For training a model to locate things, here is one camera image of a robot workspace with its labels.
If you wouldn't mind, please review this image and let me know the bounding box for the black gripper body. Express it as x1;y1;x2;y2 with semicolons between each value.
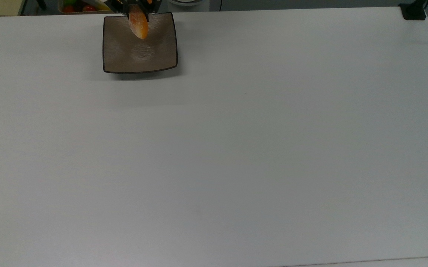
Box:
107;0;162;15

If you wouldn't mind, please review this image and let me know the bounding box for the orange fruit slice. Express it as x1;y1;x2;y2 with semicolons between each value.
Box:
128;4;149;40

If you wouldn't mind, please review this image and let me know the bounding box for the square brown ceramic plate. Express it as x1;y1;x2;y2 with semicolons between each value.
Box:
102;12;179;74

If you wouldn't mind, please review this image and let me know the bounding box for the yellow toy banana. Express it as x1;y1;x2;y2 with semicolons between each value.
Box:
88;0;112;11

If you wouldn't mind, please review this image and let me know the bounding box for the yellow fruit basket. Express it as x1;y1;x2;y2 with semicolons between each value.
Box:
58;0;115;15

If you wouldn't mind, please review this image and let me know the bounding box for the white round device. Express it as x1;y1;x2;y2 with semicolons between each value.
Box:
168;0;210;12

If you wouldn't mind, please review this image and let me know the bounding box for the black table clamp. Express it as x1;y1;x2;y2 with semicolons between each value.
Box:
398;0;428;21

